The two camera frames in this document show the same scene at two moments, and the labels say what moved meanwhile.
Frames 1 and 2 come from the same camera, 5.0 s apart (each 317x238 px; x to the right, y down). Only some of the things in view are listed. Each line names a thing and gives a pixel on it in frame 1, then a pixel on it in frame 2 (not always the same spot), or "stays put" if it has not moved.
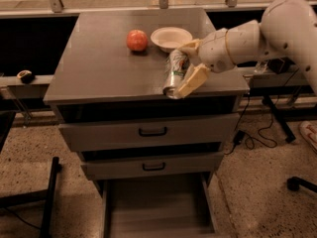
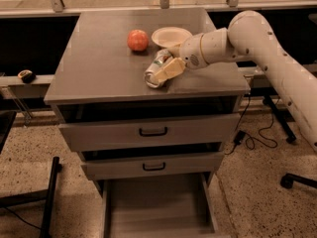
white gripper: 214,50 → 191,53
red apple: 137,40 stays put
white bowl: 170,38 stays put
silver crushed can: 178,62 → 158,59
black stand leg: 286,128 stays put
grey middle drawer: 153,166 stays put
